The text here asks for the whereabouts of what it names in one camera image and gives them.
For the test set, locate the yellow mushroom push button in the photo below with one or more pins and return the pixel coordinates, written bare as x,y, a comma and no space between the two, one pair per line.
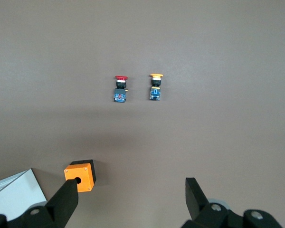
155,93

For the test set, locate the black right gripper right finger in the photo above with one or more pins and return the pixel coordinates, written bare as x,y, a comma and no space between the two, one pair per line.
199,204

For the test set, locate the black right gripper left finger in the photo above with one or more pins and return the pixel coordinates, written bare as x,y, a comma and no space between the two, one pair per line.
61,202

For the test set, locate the white drawer cabinet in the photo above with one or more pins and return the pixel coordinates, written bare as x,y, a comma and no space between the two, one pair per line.
14,194

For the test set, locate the red mushroom push button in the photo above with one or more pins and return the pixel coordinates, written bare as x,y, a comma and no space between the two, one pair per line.
120,93

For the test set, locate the brown table mat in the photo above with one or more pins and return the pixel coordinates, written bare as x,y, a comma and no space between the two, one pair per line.
142,35

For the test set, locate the orange button enclosure box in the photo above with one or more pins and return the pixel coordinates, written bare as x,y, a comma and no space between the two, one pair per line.
80,172

